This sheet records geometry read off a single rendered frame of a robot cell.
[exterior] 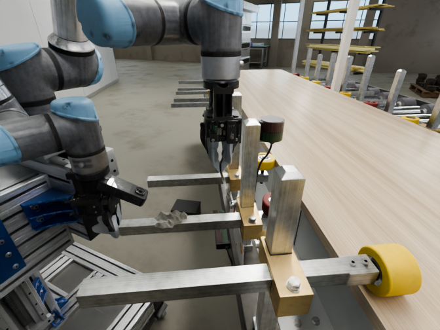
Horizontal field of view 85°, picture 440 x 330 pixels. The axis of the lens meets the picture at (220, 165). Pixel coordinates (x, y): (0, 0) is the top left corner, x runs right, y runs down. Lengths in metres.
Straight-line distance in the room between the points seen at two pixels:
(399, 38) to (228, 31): 11.51
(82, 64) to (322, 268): 0.78
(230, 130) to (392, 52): 11.51
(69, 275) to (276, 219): 1.31
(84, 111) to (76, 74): 0.32
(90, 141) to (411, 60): 11.82
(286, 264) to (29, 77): 0.73
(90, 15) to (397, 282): 0.59
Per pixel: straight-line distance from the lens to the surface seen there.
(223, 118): 0.46
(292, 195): 0.36
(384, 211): 0.74
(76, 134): 0.54
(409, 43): 11.96
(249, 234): 0.64
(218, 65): 0.45
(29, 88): 0.80
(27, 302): 1.16
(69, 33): 0.82
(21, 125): 0.54
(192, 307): 1.51
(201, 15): 0.47
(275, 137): 0.58
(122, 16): 0.42
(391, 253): 0.50
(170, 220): 0.64
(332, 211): 0.67
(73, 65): 0.84
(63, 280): 1.54
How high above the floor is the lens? 1.29
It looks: 29 degrees down
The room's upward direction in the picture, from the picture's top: straight up
